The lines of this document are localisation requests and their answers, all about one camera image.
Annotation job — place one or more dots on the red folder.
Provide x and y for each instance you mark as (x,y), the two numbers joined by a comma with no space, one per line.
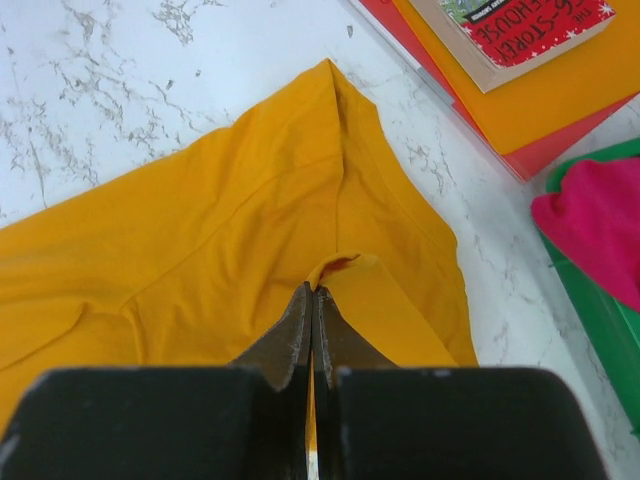
(524,162)

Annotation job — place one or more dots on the red yellow comic book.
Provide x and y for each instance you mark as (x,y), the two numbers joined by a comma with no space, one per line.
(498,41)

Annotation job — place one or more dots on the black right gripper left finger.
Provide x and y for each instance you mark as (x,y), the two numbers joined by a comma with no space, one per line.
(281,360)

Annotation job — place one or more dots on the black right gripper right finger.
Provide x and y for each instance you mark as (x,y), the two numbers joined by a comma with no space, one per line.
(335,344)

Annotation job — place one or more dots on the yellow t shirt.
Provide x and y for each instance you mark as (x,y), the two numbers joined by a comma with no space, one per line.
(123,309)

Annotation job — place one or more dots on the orange folder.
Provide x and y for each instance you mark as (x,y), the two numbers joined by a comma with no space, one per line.
(600,72)

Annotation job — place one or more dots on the green plastic bin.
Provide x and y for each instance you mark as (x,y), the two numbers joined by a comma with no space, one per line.
(612,328)

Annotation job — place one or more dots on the magenta t shirt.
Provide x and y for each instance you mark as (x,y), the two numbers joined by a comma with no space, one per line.
(594,221)

